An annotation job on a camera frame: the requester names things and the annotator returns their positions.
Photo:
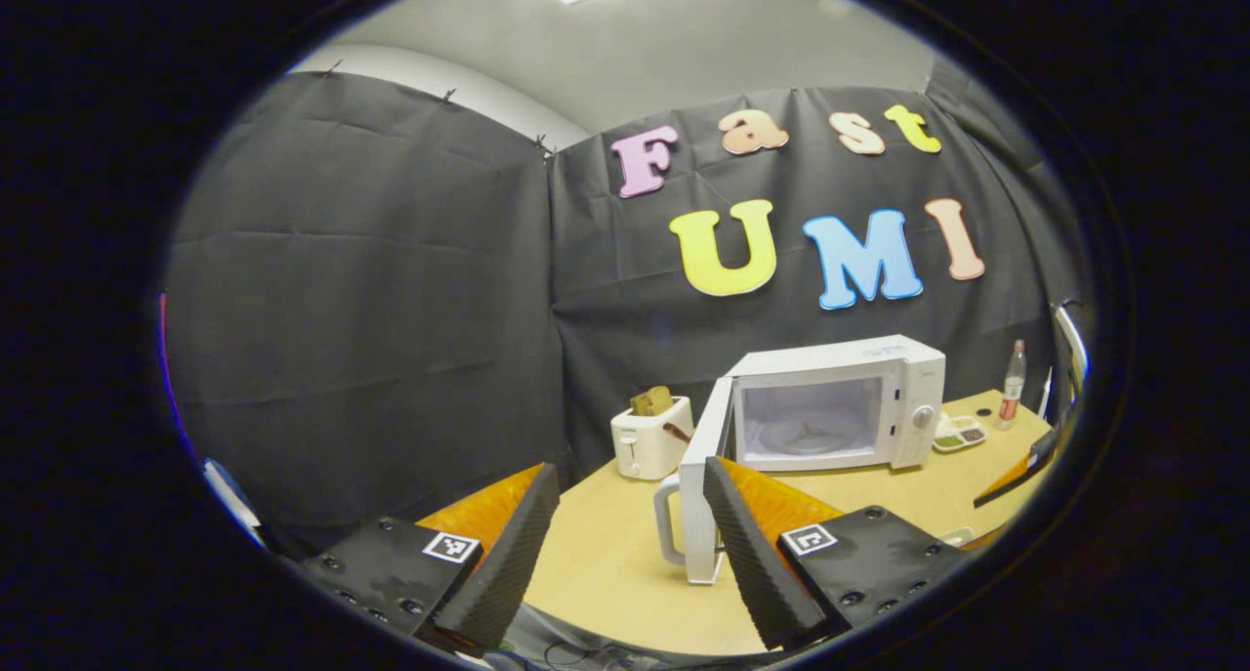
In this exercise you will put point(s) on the black backdrop cloth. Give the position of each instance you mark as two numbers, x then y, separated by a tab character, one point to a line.
371	310

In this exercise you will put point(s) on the brown bread slice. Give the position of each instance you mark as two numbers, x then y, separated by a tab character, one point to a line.
651	401

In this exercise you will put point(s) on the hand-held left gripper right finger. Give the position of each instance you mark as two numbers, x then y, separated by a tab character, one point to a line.
752	573

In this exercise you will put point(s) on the white microwave oven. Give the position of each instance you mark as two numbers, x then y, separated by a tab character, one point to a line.
908	388

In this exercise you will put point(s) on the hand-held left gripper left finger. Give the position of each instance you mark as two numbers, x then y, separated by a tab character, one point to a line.
508	564

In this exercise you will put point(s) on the white divided bean tray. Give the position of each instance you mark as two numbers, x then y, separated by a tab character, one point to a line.
959	435

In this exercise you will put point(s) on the white toaster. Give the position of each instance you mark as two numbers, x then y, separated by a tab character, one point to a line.
645	446

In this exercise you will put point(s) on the clear plastic bottle red label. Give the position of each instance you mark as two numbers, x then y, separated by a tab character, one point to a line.
1012	398

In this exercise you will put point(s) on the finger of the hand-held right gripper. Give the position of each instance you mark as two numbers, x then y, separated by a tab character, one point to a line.
1016	476

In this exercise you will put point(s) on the metal tube frame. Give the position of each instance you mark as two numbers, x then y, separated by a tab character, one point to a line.
1072	344

